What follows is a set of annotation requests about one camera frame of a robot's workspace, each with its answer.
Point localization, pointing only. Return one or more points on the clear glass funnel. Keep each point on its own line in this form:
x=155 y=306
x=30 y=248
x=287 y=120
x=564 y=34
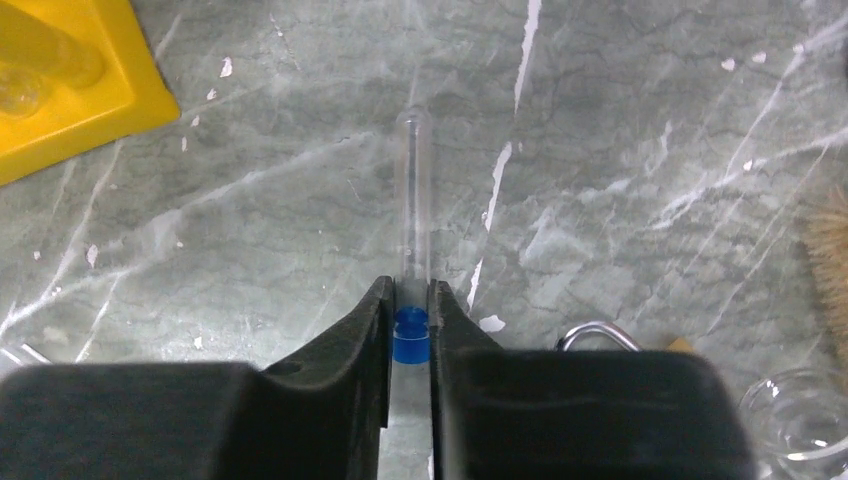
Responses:
x=798 y=415

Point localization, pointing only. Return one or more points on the yellow foam tray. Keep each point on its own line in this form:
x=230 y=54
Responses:
x=74 y=75

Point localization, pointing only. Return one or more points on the yellow rubber tubing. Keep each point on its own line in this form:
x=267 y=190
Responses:
x=680 y=345

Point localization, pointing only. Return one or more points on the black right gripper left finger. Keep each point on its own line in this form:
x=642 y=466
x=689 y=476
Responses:
x=315 y=414

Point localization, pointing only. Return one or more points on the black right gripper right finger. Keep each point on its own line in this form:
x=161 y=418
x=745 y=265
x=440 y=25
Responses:
x=501 y=413

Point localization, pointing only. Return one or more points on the brown bristle tube brush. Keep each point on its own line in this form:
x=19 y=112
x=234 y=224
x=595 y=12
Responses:
x=825 y=239

